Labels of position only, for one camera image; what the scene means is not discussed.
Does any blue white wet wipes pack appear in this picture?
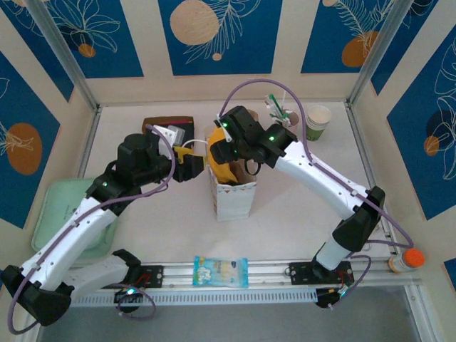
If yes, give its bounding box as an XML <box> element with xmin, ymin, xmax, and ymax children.
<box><xmin>192</xmin><ymin>255</ymin><xmax>249</xmax><ymax>289</ymax></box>

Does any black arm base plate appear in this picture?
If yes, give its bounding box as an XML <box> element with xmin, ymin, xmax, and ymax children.
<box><xmin>288</xmin><ymin>261</ymin><xmax>353</xmax><ymax>286</ymax></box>
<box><xmin>98</xmin><ymin>264</ymin><xmax>165</xmax><ymax>289</ymax></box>

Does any orange capped bottle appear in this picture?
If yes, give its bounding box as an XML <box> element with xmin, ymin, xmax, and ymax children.
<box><xmin>388</xmin><ymin>248</ymin><xmax>425</xmax><ymax>274</ymax></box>

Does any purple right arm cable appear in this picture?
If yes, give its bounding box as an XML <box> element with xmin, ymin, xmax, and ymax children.
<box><xmin>220</xmin><ymin>78</ymin><xmax>416</xmax><ymax>311</ymax></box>

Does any green white paper cup stack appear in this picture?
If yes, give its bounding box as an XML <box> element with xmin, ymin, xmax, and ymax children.
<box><xmin>306</xmin><ymin>105</ymin><xmax>332</xmax><ymax>143</ymax></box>

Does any aluminium frame post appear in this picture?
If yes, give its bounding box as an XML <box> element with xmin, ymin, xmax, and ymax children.
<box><xmin>26</xmin><ymin>0</ymin><xmax>100</xmax><ymax>111</ymax></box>
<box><xmin>346</xmin><ymin>0</ymin><xmax>418</xmax><ymax>108</ymax></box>

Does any mint green zip pouch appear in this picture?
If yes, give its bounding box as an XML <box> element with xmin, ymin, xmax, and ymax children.
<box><xmin>31</xmin><ymin>177</ymin><xmax>120</xmax><ymax>258</ymax></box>

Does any grey slotted cable duct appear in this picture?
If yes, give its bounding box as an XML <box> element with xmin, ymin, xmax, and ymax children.
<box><xmin>44</xmin><ymin>287</ymin><xmax>318</xmax><ymax>308</ymax></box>

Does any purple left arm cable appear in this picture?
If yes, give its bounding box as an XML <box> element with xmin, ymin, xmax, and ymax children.
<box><xmin>6</xmin><ymin>123</ymin><xmax>176</xmax><ymax>336</ymax></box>

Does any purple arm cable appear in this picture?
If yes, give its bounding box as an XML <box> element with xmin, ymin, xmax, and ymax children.
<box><xmin>6</xmin><ymin>123</ymin><xmax>176</xmax><ymax>336</ymax></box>
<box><xmin>220</xmin><ymin>78</ymin><xmax>416</xmax><ymax>311</ymax></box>

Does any white patterned paper gift bag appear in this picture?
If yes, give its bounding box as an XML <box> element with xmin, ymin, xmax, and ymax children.
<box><xmin>181</xmin><ymin>128</ymin><xmax>257</xmax><ymax>224</ymax></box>

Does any brown cardboard napkin box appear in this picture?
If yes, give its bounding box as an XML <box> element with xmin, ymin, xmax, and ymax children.
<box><xmin>141</xmin><ymin>115</ymin><xmax>196</xmax><ymax>143</ymax></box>

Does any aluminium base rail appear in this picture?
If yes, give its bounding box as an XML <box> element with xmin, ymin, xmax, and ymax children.
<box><xmin>30</xmin><ymin>259</ymin><xmax>423</xmax><ymax>293</ymax></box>

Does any aluminium side rail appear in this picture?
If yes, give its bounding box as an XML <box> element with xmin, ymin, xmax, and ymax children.
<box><xmin>76</xmin><ymin>105</ymin><xmax>104</xmax><ymax>179</ymax></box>
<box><xmin>344</xmin><ymin>101</ymin><xmax>402</xmax><ymax>254</ymax></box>

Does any black base electronics module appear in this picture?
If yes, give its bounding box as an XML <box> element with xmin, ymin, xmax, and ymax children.
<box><xmin>315</xmin><ymin>286</ymin><xmax>353</xmax><ymax>310</ymax></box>
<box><xmin>113</xmin><ymin>284</ymin><xmax>145</xmax><ymax>314</ymax></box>

